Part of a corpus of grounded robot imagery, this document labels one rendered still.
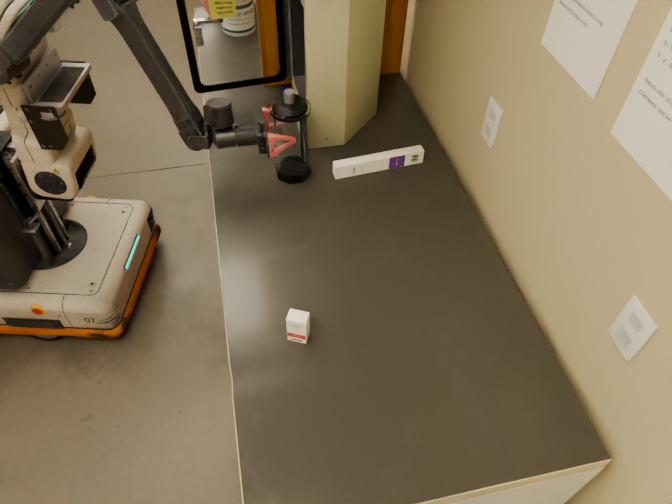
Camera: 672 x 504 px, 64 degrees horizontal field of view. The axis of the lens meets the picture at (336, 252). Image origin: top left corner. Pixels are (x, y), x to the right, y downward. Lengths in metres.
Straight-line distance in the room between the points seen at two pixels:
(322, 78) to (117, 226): 1.29
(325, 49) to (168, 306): 1.44
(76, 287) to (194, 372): 0.57
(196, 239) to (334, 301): 1.55
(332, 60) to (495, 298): 0.75
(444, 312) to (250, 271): 0.48
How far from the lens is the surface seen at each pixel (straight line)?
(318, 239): 1.39
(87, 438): 2.29
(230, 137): 1.45
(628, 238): 1.07
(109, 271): 2.33
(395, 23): 1.95
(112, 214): 2.55
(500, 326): 1.29
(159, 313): 2.49
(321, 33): 1.47
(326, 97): 1.57
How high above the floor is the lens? 1.97
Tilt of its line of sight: 49 degrees down
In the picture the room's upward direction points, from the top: 2 degrees clockwise
